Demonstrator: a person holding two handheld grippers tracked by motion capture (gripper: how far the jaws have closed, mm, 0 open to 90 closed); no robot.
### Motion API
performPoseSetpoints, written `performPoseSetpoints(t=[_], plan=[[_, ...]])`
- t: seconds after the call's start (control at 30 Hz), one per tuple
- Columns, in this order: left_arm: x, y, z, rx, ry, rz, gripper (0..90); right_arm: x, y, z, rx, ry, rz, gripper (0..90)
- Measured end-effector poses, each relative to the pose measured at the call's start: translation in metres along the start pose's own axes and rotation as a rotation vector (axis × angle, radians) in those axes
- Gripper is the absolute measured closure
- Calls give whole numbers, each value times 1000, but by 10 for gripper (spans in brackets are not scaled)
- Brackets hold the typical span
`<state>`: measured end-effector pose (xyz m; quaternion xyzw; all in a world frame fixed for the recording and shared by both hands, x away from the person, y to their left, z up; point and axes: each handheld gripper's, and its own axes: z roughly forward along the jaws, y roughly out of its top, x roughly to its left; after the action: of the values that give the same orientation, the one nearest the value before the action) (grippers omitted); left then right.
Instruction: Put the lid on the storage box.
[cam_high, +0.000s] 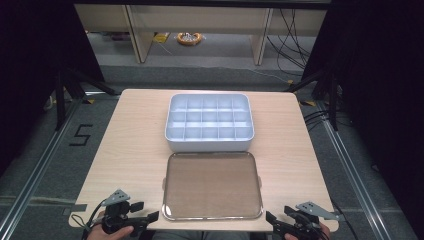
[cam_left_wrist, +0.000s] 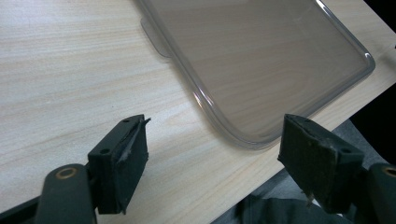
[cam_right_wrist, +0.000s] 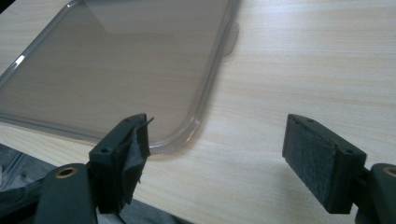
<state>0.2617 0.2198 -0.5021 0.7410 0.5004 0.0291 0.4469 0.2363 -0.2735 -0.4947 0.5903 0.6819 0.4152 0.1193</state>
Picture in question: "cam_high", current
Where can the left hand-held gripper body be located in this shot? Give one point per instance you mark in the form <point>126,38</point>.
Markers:
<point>117,213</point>

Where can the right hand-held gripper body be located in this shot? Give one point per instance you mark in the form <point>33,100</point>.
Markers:
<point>308,218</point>

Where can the transparent box lid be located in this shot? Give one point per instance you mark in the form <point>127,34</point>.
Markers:
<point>212,186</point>

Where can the white compartment storage box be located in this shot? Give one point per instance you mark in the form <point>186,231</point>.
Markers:
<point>209,141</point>

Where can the person's right hand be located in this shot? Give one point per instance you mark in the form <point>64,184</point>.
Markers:
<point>325,231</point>

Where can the person's left hand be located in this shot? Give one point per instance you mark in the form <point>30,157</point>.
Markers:
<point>111,235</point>

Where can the black metal stand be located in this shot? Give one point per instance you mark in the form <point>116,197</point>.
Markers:
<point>66,90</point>
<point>328,90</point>

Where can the yellow packet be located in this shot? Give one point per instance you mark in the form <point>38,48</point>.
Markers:
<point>161,37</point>

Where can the aluminium floor rail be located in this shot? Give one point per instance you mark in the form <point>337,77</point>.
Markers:
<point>40,166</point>
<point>353,180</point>

